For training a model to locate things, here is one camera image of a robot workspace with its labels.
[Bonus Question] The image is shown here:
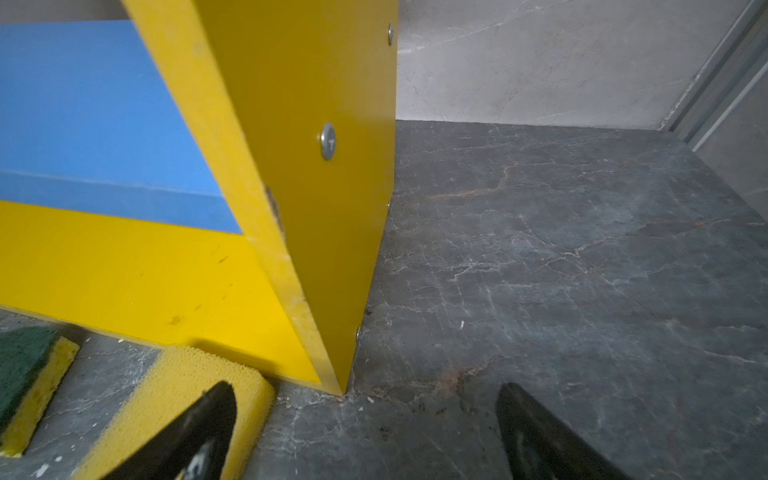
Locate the dark green wavy sponge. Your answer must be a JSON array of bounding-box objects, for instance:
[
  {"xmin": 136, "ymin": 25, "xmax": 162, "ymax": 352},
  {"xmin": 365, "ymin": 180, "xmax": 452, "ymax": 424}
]
[{"xmin": 1, "ymin": 326, "xmax": 80, "ymax": 458}]

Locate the blue lower shelf board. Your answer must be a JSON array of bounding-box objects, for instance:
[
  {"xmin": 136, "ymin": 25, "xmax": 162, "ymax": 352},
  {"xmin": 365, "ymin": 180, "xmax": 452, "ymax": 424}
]
[{"xmin": 1, "ymin": 20, "xmax": 239, "ymax": 233}]

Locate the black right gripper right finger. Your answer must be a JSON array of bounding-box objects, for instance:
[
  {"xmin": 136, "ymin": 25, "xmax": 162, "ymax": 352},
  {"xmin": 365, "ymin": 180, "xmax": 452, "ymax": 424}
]
[{"xmin": 495, "ymin": 383, "xmax": 629, "ymax": 479}]

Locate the yellow rectangular sponge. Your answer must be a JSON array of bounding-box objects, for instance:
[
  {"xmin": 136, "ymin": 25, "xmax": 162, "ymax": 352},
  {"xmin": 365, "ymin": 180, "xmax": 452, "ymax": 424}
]
[{"xmin": 71, "ymin": 346, "xmax": 275, "ymax": 479}]

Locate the yellow shelf unit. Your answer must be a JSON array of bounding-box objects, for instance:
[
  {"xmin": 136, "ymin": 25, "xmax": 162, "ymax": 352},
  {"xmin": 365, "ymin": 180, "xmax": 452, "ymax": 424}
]
[{"xmin": 1, "ymin": 1, "xmax": 398, "ymax": 394}]

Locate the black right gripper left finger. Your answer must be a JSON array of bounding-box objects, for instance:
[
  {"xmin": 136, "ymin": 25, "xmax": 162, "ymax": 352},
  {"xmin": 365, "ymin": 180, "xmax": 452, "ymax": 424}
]
[{"xmin": 105, "ymin": 381, "xmax": 237, "ymax": 479}]

